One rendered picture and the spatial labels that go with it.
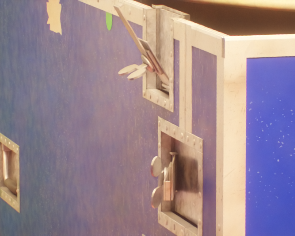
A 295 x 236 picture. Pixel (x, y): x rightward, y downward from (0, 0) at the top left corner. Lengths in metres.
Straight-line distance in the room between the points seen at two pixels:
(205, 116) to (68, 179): 0.64
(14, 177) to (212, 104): 1.08
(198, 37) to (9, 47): 0.96
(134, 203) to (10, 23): 0.70
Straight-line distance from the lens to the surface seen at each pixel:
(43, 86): 3.26
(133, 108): 2.80
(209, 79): 2.50
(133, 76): 2.66
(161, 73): 2.67
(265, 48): 2.46
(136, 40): 2.67
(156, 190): 2.64
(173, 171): 2.63
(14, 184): 3.49
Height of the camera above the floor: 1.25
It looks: 9 degrees down
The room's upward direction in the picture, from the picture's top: straight up
